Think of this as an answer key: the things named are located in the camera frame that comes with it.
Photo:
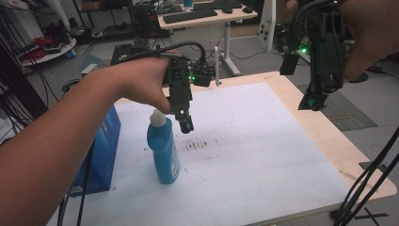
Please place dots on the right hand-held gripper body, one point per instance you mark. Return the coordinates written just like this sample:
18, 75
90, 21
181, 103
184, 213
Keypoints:
327, 53

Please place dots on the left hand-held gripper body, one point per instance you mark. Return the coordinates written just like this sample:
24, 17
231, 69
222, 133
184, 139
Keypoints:
180, 91

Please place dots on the blue bottle with white cap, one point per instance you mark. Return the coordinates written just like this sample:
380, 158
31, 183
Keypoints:
164, 153

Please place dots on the person's left hand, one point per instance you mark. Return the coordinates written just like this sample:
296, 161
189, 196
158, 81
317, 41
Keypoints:
141, 80

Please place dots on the grey floor mat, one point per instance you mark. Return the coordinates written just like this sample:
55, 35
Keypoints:
348, 113

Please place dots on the white metal stand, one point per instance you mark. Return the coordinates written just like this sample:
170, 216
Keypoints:
217, 66

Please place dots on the white perforated panel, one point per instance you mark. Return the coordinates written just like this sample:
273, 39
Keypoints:
267, 25

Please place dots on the black equipment case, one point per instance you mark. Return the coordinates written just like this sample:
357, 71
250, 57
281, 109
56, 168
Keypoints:
122, 53

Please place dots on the white table sheet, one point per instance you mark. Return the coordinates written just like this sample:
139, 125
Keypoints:
251, 150

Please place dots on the light wooden desk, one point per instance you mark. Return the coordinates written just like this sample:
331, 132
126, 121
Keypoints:
200, 21

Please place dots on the black keyboard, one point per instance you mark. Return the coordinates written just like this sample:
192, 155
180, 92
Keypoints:
189, 16

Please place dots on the blue cardboard box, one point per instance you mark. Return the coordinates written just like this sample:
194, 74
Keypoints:
103, 157

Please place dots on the blue cup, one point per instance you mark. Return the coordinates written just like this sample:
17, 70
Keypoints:
187, 3

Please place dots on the black computer mouse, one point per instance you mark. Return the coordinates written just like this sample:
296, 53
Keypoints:
227, 10
247, 9

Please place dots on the round white table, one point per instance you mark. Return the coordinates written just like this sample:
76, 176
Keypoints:
59, 53

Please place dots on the black tape cross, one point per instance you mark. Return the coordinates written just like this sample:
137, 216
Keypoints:
371, 216

